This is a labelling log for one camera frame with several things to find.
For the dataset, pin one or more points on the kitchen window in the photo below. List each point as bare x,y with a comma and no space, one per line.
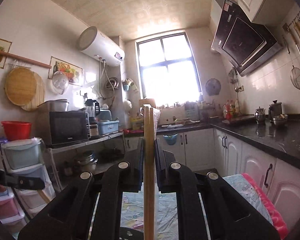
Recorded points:
168,71

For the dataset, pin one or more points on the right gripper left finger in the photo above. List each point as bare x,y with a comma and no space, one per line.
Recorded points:
90,206

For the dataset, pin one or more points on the white lower cabinets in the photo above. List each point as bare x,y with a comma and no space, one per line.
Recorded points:
211,149

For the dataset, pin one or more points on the blue plastic box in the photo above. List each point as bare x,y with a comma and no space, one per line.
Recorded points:
108,127

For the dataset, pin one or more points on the black kitchen countertop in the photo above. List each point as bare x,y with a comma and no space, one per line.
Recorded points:
280,142

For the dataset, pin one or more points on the steel kettle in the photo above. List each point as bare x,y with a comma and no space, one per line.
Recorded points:
274,109

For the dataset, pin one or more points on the steel pot on shelf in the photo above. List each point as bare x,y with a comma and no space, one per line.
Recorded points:
86,162

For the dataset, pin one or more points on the white plastic drawer tower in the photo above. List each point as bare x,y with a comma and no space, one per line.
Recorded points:
23,158

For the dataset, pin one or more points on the red plastic basin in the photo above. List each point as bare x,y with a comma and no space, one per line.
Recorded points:
16,130

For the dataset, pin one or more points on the black range hood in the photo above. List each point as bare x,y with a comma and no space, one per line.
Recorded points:
245,44

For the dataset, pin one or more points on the wall ventilation fan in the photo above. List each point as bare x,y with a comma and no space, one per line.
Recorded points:
213,87

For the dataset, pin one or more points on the black microwave oven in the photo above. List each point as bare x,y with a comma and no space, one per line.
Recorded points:
58,129

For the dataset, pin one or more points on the pink towel table edge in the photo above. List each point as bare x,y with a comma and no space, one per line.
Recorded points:
277,219

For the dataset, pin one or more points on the black blender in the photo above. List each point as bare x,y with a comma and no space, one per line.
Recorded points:
92,108

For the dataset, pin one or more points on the wire skimmer strainer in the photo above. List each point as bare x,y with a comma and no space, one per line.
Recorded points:
295,72

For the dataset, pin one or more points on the blue hanging bin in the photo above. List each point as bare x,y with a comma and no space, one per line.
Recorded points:
171,139

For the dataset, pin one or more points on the metal storage shelf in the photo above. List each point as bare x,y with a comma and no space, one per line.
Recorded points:
96,156

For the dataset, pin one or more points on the round wooden cutting board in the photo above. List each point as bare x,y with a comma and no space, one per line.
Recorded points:
25,88

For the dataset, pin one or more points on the small steel teapot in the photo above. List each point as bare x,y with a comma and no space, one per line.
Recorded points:
260,115

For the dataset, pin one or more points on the bamboo chopstick pair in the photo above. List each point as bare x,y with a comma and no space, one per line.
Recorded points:
149,173

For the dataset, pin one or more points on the cartoon print tablecloth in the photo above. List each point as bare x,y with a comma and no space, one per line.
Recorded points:
166,214

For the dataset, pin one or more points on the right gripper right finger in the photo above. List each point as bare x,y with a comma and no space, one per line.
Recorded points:
207,206

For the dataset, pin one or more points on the white water heater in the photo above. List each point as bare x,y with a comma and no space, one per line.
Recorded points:
97,45

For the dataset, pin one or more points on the fruit picture on wall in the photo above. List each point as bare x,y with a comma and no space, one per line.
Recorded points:
73,72

